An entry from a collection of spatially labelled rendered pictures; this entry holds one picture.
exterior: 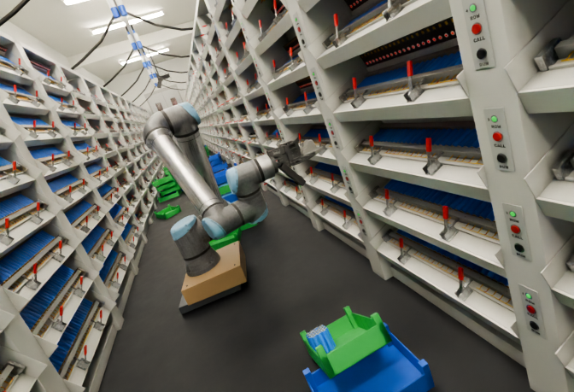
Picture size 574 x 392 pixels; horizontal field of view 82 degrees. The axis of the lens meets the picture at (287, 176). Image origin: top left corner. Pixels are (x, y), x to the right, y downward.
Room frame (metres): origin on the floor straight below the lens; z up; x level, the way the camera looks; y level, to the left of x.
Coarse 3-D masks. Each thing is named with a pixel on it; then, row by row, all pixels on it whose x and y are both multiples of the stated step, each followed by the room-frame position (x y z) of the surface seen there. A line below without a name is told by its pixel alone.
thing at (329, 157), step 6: (306, 126) 1.92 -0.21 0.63; (300, 132) 1.91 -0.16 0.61; (306, 132) 1.91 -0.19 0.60; (294, 138) 1.89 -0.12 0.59; (318, 144) 1.62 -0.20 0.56; (324, 144) 1.56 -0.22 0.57; (330, 144) 1.50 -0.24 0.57; (330, 150) 1.29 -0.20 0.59; (318, 156) 1.49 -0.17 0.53; (324, 156) 1.43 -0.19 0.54; (330, 156) 1.38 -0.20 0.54; (324, 162) 1.48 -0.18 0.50; (330, 162) 1.41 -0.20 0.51; (336, 162) 1.33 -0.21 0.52
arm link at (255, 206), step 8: (256, 192) 1.14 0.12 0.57; (240, 200) 1.14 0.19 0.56; (248, 200) 1.13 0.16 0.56; (256, 200) 1.13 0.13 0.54; (264, 200) 1.17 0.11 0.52; (240, 208) 1.11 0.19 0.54; (248, 208) 1.12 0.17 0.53; (256, 208) 1.13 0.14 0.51; (264, 208) 1.15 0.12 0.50; (248, 216) 1.12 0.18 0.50; (256, 216) 1.14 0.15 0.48; (264, 216) 1.15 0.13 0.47
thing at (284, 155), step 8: (280, 144) 1.22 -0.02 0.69; (288, 144) 1.17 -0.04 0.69; (296, 144) 1.18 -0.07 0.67; (272, 152) 1.17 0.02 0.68; (280, 152) 1.18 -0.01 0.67; (288, 152) 1.17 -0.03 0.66; (296, 152) 1.19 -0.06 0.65; (272, 160) 1.16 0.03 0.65; (280, 160) 1.18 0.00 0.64; (288, 160) 1.19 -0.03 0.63; (296, 160) 1.17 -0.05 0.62
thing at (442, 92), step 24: (384, 48) 1.07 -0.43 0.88; (408, 48) 0.98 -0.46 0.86; (432, 48) 0.90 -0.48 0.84; (456, 48) 0.81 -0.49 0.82; (360, 72) 1.24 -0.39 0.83; (384, 72) 1.10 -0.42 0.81; (408, 72) 0.80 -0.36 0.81; (432, 72) 0.79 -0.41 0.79; (456, 72) 0.71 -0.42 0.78; (336, 96) 1.21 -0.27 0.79; (360, 96) 1.05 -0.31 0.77; (384, 96) 0.95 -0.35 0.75; (408, 96) 0.78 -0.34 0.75; (432, 96) 0.74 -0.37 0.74; (456, 96) 0.66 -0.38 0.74; (360, 120) 1.06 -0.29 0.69
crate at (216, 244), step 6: (240, 228) 2.35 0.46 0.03; (228, 234) 2.35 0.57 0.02; (234, 234) 2.16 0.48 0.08; (240, 234) 2.27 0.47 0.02; (216, 240) 2.36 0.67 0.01; (222, 240) 2.32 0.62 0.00; (228, 240) 2.16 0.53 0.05; (234, 240) 2.16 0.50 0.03; (240, 240) 2.20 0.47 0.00; (216, 246) 2.16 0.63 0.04; (222, 246) 2.16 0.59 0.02
